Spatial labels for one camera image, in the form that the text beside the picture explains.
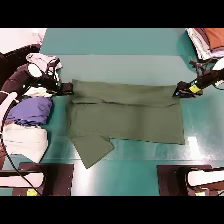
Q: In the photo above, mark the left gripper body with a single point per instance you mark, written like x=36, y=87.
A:
x=66, y=88

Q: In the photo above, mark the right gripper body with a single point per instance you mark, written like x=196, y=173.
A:
x=185, y=89

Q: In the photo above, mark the olive green T-shirt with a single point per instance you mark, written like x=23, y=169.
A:
x=126, y=113

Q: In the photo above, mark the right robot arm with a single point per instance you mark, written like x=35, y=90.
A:
x=210, y=79

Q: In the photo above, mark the pale lilac garment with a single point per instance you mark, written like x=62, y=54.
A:
x=43, y=60

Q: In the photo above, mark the purple garment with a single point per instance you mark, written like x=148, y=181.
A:
x=30, y=110

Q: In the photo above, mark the white garment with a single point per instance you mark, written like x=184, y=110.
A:
x=26, y=141
x=200, y=46

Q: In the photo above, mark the brown garment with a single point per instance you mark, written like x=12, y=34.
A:
x=202, y=34

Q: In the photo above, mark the orange garment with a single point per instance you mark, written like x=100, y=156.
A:
x=216, y=37

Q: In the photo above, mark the black garment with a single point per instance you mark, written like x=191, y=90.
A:
x=15, y=56

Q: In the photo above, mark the pale pink garment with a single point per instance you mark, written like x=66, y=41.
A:
x=18, y=38

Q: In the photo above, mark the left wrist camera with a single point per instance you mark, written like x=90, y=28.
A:
x=53, y=71

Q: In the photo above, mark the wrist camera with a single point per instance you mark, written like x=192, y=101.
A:
x=53, y=71
x=197, y=68

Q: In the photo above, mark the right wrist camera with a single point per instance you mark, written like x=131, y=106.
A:
x=197, y=68

